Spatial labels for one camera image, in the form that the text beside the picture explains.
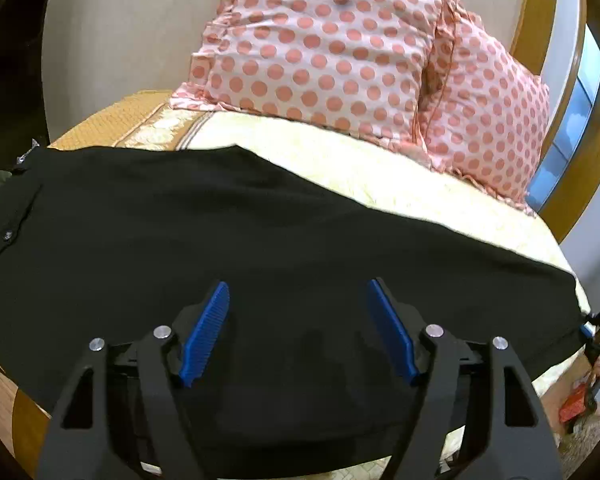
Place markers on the beige shaggy rug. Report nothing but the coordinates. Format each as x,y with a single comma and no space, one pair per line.
575,448

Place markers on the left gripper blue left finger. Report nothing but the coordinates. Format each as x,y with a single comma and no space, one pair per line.
202,325

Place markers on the wooden framed window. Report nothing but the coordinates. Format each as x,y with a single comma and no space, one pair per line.
562,39

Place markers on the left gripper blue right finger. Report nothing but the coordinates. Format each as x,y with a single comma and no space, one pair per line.
397,341

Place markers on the black flat television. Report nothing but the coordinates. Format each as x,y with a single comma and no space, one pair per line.
22,111

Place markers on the pink polka dot pillow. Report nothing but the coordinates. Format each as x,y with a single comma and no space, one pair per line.
354,66
482,114

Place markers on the cream patterned bed cover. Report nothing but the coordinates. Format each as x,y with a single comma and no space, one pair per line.
356,169

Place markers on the near pink polka dot pillow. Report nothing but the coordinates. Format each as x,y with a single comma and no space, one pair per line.
354,66

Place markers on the far pink polka dot pillow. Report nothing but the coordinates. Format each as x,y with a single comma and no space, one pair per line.
482,114

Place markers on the black pants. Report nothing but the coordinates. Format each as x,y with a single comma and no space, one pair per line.
111,243

